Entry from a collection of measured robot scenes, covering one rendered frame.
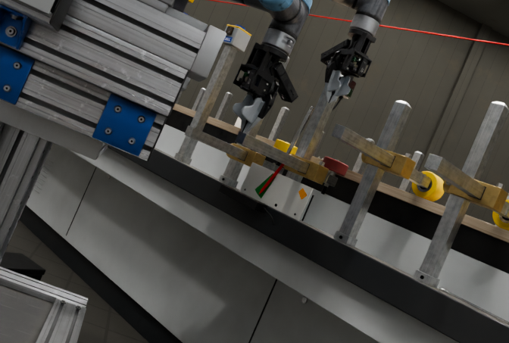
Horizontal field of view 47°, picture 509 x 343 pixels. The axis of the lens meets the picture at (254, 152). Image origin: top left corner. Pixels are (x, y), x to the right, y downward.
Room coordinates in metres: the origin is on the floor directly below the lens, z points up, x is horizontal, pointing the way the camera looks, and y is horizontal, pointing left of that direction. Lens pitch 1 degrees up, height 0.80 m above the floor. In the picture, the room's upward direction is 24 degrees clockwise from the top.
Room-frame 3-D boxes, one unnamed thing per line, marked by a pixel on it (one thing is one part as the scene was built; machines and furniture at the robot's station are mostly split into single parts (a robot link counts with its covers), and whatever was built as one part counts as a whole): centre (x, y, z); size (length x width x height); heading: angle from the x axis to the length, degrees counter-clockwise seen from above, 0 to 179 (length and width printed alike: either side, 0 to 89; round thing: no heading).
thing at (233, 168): (1.91, 0.04, 0.93); 0.04 x 0.04 x 0.48; 46
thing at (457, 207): (1.39, -0.50, 0.93); 0.04 x 0.04 x 0.48; 46
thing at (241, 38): (2.09, 0.23, 1.18); 0.07 x 0.07 x 0.08; 46
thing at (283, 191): (1.74, -0.10, 0.75); 0.26 x 0.01 x 0.10; 46
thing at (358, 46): (1.63, -0.15, 1.19); 0.09 x 0.08 x 0.12; 31
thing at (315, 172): (1.72, -0.16, 0.85); 0.14 x 0.06 x 0.05; 46
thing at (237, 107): (1.42, 0.07, 0.90); 0.06 x 0.03 x 0.09; 131
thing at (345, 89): (1.64, -0.16, 1.09); 0.06 x 0.03 x 0.09; 31
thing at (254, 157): (1.89, 0.02, 0.81); 0.14 x 0.06 x 0.05; 46
